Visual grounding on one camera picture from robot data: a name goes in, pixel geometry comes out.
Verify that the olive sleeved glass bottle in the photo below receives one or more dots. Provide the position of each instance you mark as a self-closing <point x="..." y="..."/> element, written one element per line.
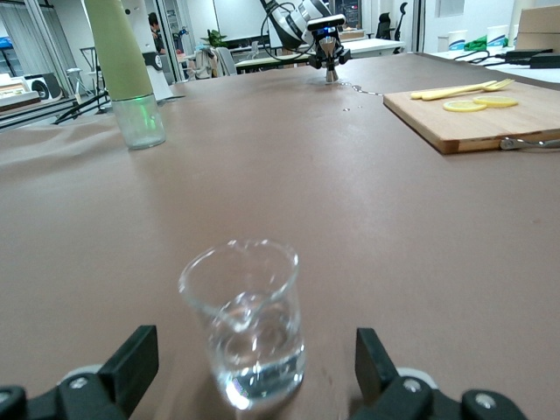
<point x="127" y="70"/>

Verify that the person in black shirt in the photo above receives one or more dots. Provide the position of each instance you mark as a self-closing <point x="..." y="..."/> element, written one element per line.
<point x="156" y="32"/>

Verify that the small clear glass cup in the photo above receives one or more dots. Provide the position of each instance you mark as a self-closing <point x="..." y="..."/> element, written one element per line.
<point x="245" y="315"/>

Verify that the black office chair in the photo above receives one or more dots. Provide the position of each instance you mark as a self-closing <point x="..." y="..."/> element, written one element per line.
<point x="401" y="26"/>
<point x="385" y="24"/>

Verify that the steel jigger measuring cup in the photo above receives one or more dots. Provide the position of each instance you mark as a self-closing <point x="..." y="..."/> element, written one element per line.
<point x="329" y="52"/>

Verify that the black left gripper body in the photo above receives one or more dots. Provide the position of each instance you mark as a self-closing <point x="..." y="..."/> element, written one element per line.
<point x="326" y="37"/>

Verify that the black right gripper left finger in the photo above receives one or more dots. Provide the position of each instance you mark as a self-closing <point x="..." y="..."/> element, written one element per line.
<point x="131" y="363"/>

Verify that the wooden cutting board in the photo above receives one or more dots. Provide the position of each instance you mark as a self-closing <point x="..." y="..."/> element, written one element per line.
<point x="472" y="124"/>

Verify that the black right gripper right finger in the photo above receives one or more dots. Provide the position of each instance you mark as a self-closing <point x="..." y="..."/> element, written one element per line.
<point x="374" y="363"/>

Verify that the green potted plant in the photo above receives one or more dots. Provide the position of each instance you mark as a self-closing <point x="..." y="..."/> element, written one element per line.
<point x="216" y="39"/>

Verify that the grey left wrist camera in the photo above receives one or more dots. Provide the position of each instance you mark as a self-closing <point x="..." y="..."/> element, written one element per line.
<point x="326" y="22"/>

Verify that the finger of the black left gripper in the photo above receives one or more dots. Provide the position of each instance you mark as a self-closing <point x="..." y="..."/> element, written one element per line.
<point x="316" y="59"/>
<point x="343" y="56"/>

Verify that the brown table cover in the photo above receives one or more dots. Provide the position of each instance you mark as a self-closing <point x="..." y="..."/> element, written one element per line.
<point x="350" y="219"/>

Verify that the yellow plastic fork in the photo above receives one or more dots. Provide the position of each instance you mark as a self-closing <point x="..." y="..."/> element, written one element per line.
<point x="499" y="85"/>

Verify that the spilled liquid streak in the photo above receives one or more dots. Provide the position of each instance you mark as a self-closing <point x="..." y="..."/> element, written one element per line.
<point x="369" y="92"/>

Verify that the lemon slice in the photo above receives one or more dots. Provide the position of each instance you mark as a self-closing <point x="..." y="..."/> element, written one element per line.
<point x="464" y="106"/>
<point x="496" y="102"/>

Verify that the cardboard box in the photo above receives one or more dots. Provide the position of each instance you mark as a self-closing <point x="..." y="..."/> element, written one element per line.
<point x="540" y="26"/>

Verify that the green cloth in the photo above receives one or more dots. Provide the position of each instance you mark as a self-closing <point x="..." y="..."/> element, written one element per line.
<point x="477" y="44"/>

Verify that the black power adapter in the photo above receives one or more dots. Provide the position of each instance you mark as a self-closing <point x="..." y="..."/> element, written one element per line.
<point x="534" y="59"/>

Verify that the white paper cup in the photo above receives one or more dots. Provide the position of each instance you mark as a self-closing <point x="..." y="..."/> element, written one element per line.
<point x="497" y="37"/>
<point x="457" y="41"/>

